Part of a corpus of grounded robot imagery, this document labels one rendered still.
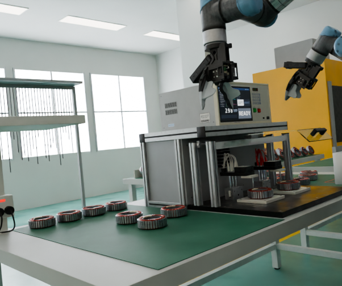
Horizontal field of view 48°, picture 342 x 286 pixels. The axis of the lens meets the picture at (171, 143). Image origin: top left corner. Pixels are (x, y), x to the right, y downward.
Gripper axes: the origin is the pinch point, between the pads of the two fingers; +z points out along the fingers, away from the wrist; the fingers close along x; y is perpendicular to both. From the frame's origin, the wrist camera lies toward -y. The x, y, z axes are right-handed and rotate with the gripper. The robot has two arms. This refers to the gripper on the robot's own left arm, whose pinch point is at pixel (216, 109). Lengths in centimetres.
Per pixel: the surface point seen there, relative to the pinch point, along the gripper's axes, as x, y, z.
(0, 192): -40, -86, 23
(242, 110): 59, -34, -3
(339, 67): 438, -150, -71
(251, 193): 43, -21, 35
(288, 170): 90, -30, 30
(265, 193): 46, -16, 35
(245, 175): 45, -25, 27
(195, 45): 338, -319, -133
